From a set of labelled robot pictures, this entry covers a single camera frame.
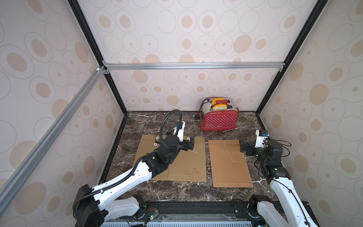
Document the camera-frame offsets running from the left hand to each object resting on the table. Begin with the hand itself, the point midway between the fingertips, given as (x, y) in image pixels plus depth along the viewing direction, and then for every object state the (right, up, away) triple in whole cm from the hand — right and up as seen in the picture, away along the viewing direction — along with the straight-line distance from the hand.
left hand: (190, 131), depth 71 cm
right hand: (+32, -6, +8) cm, 34 cm away
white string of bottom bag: (+25, -14, +26) cm, 39 cm away
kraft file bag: (-11, -26, +15) cm, 32 cm away
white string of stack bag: (+3, -15, +25) cm, 30 cm away
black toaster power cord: (+11, +21, +32) cm, 40 cm away
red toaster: (+20, +11, +24) cm, 33 cm away
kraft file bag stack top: (0, -23, +20) cm, 31 cm away
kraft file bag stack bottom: (+25, -24, +18) cm, 39 cm away
